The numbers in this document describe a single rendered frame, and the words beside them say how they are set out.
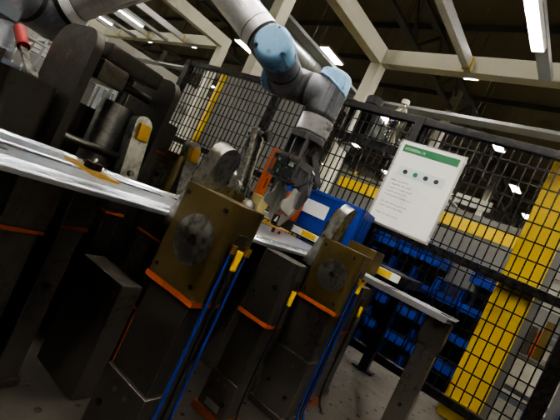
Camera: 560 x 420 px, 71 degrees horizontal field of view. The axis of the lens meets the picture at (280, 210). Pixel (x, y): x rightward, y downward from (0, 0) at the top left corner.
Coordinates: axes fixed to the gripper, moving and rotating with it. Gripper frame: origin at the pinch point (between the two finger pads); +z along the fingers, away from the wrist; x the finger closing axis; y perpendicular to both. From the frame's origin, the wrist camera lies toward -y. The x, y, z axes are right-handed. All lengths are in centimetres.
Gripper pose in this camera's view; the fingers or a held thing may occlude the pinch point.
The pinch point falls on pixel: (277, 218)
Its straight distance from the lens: 90.0
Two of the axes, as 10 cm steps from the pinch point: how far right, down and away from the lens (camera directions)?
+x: 7.6, 3.6, -5.3
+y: -4.9, -2.0, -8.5
